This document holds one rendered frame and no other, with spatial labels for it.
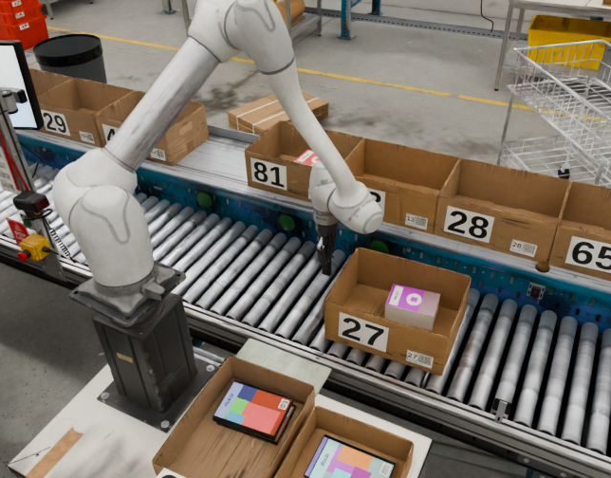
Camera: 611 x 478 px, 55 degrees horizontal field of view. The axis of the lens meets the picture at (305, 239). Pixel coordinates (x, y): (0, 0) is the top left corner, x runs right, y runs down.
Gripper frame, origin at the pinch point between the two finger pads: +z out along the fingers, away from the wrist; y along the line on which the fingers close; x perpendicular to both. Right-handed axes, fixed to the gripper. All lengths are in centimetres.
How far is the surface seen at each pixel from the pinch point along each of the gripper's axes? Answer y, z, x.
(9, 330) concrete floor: 25, 85, -170
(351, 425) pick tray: 53, 3, 32
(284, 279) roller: 1.7, 10.9, -16.6
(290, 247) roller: -16.0, 10.7, -23.3
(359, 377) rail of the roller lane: 30.9, 11.8, 25.4
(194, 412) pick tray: 68, 3, -8
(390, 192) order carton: -28.8, -16.7, 11.5
